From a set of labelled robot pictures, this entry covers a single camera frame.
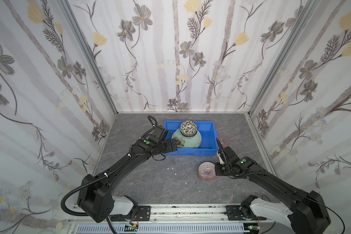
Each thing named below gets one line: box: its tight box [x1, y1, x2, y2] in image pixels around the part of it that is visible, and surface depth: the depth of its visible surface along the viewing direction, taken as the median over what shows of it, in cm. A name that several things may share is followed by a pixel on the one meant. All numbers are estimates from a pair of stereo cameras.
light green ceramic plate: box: [171, 127, 203, 149], surface depth 100 cm
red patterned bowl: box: [197, 161, 218, 182], surface depth 88 cm
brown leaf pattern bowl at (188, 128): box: [179, 119, 198, 137], surface depth 100 cm
